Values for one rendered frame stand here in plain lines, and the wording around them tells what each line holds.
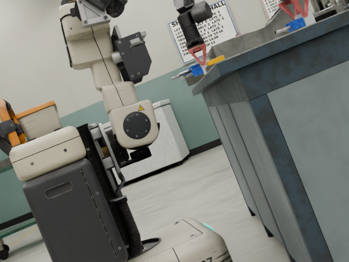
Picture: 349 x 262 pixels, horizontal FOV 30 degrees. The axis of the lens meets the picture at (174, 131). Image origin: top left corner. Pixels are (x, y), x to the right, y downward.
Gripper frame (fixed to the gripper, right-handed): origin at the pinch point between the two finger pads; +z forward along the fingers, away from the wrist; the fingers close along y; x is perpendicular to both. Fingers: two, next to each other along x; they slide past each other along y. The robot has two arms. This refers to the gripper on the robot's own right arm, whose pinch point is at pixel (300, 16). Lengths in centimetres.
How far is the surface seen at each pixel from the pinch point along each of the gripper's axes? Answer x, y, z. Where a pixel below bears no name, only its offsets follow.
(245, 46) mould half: 1.1, 39.2, 0.1
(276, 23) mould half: -11.8, 34.7, -3.5
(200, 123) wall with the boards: -245, 736, 41
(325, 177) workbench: 22, -17, 45
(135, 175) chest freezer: -115, 713, 73
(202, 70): 16, 50, 2
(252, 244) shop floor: -1, 110, 84
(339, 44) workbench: 6.6, -22.9, 12.6
